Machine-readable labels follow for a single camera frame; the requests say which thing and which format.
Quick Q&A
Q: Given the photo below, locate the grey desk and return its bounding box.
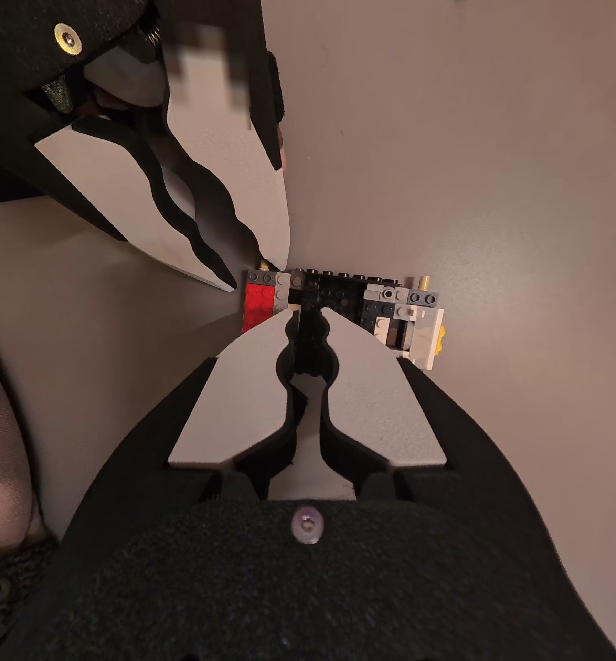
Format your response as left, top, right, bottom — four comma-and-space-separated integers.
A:
0, 0, 616, 646

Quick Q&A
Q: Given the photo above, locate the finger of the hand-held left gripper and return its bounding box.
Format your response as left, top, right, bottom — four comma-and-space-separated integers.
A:
33, 116, 238, 293
164, 103, 292, 271

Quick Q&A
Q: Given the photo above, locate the toy brick car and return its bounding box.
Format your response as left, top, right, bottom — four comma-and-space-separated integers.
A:
241, 260, 445, 373

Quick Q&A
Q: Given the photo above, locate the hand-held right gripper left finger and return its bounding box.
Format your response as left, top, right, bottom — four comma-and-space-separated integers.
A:
168, 308, 301, 500

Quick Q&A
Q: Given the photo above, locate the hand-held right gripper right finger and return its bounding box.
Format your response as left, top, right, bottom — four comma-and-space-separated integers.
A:
319, 308, 448, 500

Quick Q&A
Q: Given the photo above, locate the person's pale sweatshirt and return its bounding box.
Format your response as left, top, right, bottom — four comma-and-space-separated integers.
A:
0, 320, 48, 564

